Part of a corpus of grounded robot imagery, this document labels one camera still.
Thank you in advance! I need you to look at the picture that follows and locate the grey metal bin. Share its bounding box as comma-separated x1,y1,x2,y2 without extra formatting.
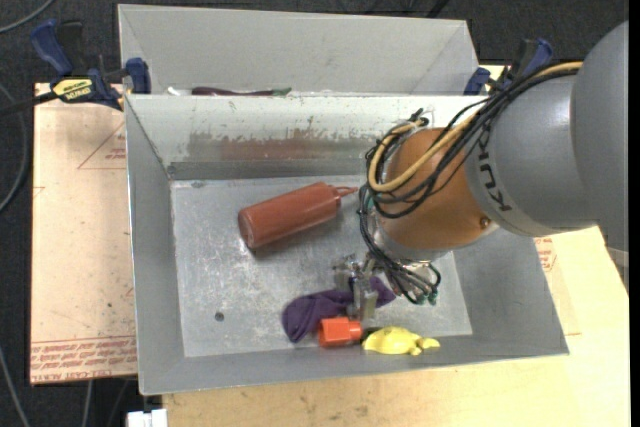
117,3,570,396

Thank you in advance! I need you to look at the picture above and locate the brown cardboard board, red print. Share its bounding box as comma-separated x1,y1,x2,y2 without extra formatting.
29,82,139,386

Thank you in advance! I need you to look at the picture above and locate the red-brown squeeze bottle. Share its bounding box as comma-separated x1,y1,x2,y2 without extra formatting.
237,181,360,251

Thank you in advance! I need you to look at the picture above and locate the yellow toy animal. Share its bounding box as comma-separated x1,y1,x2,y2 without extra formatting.
361,325,442,357

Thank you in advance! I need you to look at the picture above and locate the orange-red small block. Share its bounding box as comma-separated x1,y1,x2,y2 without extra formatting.
318,316,364,349

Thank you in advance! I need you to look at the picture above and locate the purple cloth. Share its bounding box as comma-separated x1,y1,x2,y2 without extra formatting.
282,276,398,344

